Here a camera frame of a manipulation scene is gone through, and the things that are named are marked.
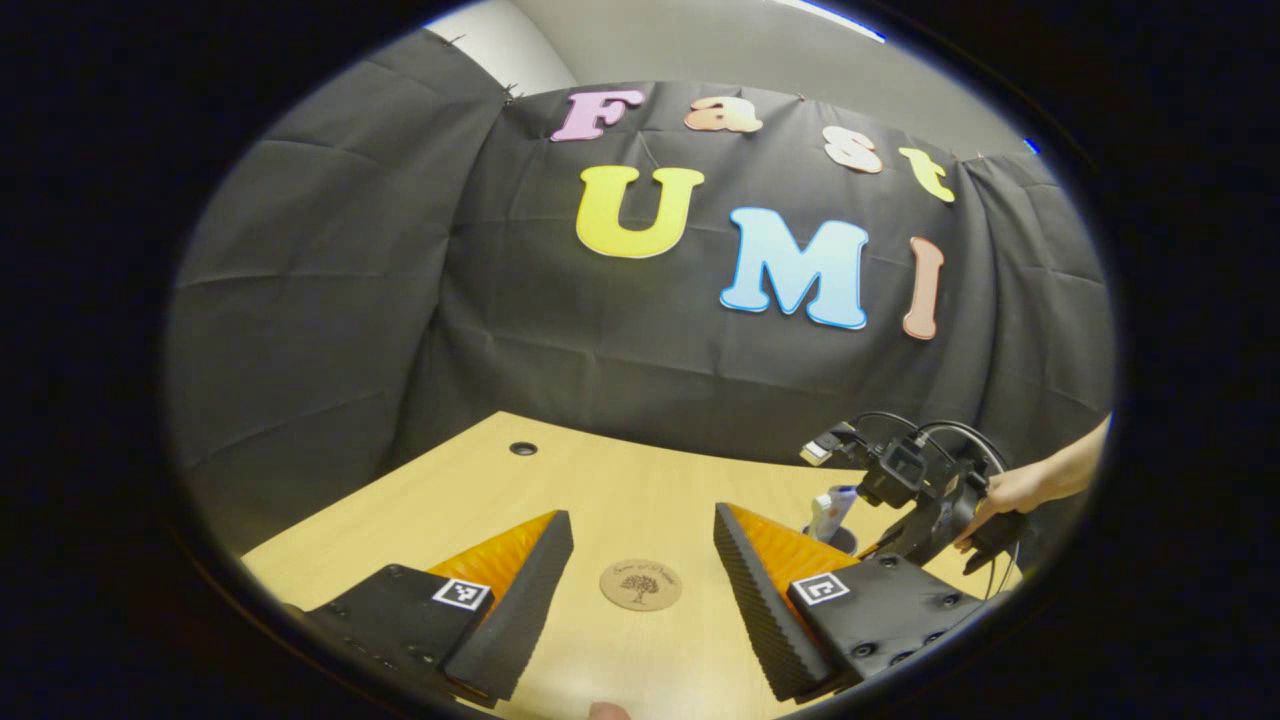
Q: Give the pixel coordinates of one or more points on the round wooden coaster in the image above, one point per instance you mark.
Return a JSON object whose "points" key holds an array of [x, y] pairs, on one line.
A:
{"points": [[641, 585]]}

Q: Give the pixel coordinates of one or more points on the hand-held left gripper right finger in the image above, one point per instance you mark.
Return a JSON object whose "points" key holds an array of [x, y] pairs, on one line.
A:
{"points": [[760, 610]]}

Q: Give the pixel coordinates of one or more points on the ceiling light panel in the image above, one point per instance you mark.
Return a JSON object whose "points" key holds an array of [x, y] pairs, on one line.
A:
{"points": [[830, 18]]}

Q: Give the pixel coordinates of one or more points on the black backdrop cloth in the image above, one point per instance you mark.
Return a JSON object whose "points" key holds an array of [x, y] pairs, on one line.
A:
{"points": [[500, 350]]}

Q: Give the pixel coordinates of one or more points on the light wooden desktop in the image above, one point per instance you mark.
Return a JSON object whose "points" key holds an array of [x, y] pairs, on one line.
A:
{"points": [[640, 500]]}

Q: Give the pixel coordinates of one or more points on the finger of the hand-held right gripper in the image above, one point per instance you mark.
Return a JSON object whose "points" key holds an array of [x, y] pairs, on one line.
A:
{"points": [[920, 530]]}

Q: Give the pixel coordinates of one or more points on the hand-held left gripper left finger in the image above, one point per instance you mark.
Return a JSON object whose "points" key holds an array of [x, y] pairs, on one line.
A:
{"points": [[520, 610]]}

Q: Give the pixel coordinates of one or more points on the white toothpaste tube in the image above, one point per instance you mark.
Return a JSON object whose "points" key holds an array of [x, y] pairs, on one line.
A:
{"points": [[830, 510]]}

